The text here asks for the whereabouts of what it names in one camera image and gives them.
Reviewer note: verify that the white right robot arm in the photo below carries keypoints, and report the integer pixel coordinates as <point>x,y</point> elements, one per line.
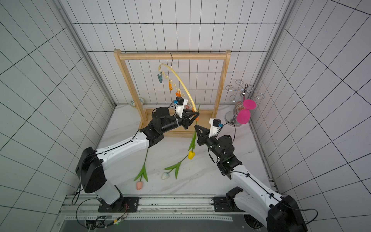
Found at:
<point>276,212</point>

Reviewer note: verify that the yellow tulip flower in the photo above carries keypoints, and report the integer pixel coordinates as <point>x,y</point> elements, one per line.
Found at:
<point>191,153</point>

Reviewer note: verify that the chrome glass holder stand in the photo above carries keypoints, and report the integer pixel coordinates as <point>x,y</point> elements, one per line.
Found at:
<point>231,116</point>

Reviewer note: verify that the teal clothespin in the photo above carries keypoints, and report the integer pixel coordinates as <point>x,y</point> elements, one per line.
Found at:
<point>160,78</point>

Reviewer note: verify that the white tulip flower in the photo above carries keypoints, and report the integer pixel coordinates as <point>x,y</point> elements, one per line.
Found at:
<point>175,168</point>

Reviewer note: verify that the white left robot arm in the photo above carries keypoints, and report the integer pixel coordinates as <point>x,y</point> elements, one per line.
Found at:
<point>98,169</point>

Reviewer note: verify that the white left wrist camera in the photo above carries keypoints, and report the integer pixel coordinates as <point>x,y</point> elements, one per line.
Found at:
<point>180,104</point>

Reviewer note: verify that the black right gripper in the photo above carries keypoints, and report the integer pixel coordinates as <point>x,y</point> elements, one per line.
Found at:
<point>206,138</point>

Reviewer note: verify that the pink tulip flower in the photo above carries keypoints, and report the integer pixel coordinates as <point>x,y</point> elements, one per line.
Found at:
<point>142,174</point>

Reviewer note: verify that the metal base rail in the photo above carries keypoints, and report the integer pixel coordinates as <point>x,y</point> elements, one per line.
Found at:
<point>162,207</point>

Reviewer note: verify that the wooden hanging rack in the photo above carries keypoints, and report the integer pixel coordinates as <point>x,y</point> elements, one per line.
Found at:
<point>175,82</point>

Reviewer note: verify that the yellow wavy clothes hanger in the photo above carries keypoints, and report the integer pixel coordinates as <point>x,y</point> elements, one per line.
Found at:
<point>170,68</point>

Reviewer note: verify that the magenta plastic wine glass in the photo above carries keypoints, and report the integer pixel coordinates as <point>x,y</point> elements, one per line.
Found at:
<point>244,115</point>

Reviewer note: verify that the red patterned wine glass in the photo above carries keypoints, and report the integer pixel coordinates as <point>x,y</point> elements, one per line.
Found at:
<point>239,108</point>

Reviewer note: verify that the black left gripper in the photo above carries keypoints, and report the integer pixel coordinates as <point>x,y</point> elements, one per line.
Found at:
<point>187,121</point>

